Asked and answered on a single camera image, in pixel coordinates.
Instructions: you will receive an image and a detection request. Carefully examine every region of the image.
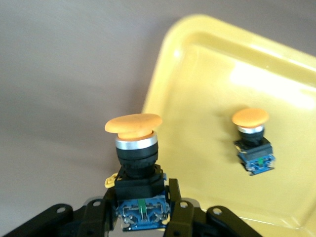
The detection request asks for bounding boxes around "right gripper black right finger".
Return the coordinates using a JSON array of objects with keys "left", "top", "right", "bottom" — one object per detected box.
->
[{"left": 163, "top": 178, "right": 195, "bottom": 237}]

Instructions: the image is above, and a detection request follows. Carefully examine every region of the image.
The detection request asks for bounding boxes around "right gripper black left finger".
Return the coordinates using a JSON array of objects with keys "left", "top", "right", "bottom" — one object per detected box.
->
[{"left": 81, "top": 188, "right": 118, "bottom": 237}]

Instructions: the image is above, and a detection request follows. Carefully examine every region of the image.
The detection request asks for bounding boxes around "yellow mushroom push button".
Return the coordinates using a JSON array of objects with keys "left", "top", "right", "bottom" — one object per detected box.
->
[
  {"left": 231, "top": 108, "right": 276, "bottom": 177},
  {"left": 104, "top": 113, "right": 171, "bottom": 232}
]

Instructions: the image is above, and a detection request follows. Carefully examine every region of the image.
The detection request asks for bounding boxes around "yellow plastic tray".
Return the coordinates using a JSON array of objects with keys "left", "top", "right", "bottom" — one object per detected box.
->
[{"left": 141, "top": 13, "right": 316, "bottom": 230}]

